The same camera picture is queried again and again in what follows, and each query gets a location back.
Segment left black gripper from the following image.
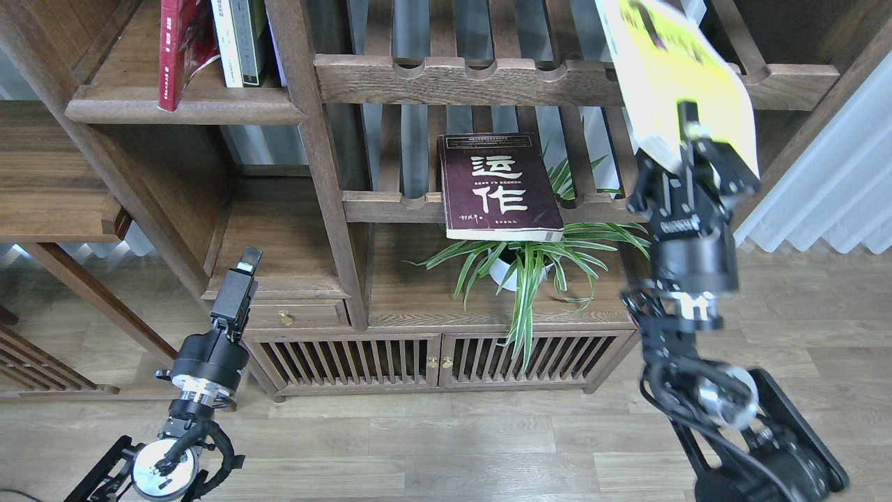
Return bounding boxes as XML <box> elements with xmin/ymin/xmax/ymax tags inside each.
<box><xmin>170</xmin><ymin>247</ymin><xmax>263</xmax><ymax>397</ymax></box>

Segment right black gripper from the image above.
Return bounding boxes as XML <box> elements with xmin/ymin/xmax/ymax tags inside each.
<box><xmin>629</xmin><ymin>101</ymin><xmax>761</xmax><ymax>296</ymax></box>

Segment yellow green cover book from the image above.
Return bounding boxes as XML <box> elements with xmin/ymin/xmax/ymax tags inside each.
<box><xmin>596</xmin><ymin>1</ymin><xmax>758</xmax><ymax>174</ymax></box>

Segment dark maroon book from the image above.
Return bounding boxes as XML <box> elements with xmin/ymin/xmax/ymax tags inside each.
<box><xmin>438</xmin><ymin>132</ymin><xmax>564</xmax><ymax>242</ymax></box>

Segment red cover book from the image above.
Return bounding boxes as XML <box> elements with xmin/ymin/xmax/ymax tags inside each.
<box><xmin>158</xmin><ymin>1</ymin><xmax>220</xmax><ymax>112</ymax></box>

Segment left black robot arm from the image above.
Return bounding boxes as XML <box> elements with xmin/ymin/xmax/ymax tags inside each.
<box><xmin>68</xmin><ymin>248</ymin><xmax>262</xmax><ymax>501</ymax></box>

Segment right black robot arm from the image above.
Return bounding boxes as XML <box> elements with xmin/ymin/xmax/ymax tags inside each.
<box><xmin>622</xmin><ymin>101</ymin><xmax>850</xmax><ymax>501</ymax></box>

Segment brass drawer knob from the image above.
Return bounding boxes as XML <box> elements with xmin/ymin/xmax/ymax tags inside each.
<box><xmin>278</xmin><ymin>310</ymin><xmax>294</xmax><ymax>326</ymax></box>

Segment white curtain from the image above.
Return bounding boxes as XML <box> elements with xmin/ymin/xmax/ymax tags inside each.
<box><xmin>734</xmin><ymin>55</ymin><xmax>891</xmax><ymax>254</ymax></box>

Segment green spider plant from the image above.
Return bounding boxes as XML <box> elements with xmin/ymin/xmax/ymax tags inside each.
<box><xmin>407</xmin><ymin>143</ymin><xmax>652</xmax><ymax>374</ymax></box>

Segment brass cabinet door knobs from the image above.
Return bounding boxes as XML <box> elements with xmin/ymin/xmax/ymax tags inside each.
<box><xmin>426</xmin><ymin>356</ymin><xmax>454</xmax><ymax>369</ymax></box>

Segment wooden side table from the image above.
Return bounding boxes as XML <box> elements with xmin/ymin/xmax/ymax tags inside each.
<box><xmin>1</xmin><ymin>100</ymin><xmax>185</xmax><ymax>406</ymax></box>

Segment dark wooden bookshelf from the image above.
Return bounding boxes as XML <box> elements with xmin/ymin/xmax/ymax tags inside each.
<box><xmin>0</xmin><ymin>0</ymin><xmax>892</xmax><ymax>404</ymax></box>

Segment white plant pot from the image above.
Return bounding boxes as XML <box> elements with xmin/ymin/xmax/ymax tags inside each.
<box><xmin>487</xmin><ymin>250</ymin><xmax>554</xmax><ymax>296</ymax></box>

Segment white spine book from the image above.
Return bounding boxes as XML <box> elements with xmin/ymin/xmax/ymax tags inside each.
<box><xmin>210</xmin><ymin>1</ymin><xmax>243</xmax><ymax>88</ymax></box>

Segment dark green spine book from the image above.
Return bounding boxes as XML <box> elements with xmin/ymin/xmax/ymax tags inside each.
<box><xmin>229</xmin><ymin>1</ymin><xmax>270</xmax><ymax>88</ymax></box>

